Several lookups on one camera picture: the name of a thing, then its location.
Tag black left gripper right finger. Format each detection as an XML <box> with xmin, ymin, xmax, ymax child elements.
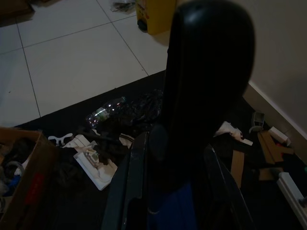
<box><xmin>203</xmin><ymin>143</ymin><xmax>257</xmax><ymax>230</ymax></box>

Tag black plastic bag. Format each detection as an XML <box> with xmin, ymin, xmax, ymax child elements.
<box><xmin>119</xmin><ymin>89</ymin><xmax>165</xmax><ymax>127</ymax></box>

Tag black floor mat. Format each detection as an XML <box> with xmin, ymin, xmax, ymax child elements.
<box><xmin>14</xmin><ymin>69</ymin><xmax>307</xmax><ymax>230</ymax></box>

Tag brown cardboard piece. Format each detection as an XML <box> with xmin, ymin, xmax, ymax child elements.
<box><xmin>257</xmin><ymin>130</ymin><xmax>295</xmax><ymax>166</ymax></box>

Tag white broom with black pole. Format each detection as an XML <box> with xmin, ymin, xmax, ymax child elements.
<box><xmin>276</xmin><ymin>172</ymin><xmax>307</xmax><ymax>230</ymax></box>

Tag small white box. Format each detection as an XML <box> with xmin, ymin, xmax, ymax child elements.
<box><xmin>268</xmin><ymin>126</ymin><xmax>289</xmax><ymax>144</ymax></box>

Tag white crumpled paper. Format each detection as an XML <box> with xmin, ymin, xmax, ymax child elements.
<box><xmin>214</xmin><ymin>121</ymin><xmax>243</xmax><ymax>142</ymax></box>

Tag brown cardboard box with rubbish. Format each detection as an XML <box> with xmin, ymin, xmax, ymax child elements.
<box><xmin>0</xmin><ymin>126</ymin><xmax>58</xmax><ymax>230</ymax></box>

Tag blue dustpan with black handle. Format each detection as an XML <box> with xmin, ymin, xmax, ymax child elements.
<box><xmin>146</xmin><ymin>0</ymin><xmax>255</xmax><ymax>230</ymax></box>

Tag white plastic hanger piece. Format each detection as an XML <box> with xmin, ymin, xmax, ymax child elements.
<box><xmin>47</xmin><ymin>132</ymin><xmax>73</xmax><ymax>147</ymax></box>

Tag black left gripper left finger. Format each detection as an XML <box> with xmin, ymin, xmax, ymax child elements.
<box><xmin>100</xmin><ymin>131</ymin><xmax>151</xmax><ymax>230</ymax></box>

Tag crumpled paper scraps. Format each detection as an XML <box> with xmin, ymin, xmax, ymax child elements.
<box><xmin>110</xmin><ymin>0</ymin><xmax>137</xmax><ymax>12</ymax></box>

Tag grey plastic clip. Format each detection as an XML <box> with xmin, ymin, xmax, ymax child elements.
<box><xmin>248</xmin><ymin>111</ymin><xmax>266</xmax><ymax>134</ymax></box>

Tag flat brown cardboard strip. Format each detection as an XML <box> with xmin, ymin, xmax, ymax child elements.
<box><xmin>230</xmin><ymin>149</ymin><xmax>245</xmax><ymax>190</ymax></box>

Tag flat white plastic piece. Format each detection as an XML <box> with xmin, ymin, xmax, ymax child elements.
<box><xmin>238</xmin><ymin>137</ymin><xmax>254</xmax><ymax>146</ymax></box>

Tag crushed clear plastic bottle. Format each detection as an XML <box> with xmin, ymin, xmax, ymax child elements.
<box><xmin>85</xmin><ymin>96</ymin><xmax>127</xmax><ymax>130</ymax></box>

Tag flattened brown cardboard sheet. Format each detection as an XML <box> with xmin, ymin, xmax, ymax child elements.
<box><xmin>0</xmin><ymin>0</ymin><xmax>35</xmax><ymax>26</ymax></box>

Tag yellow plastic bin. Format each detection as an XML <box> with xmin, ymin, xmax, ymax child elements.
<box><xmin>135</xmin><ymin>0</ymin><xmax>179</xmax><ymax>36</ymax></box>

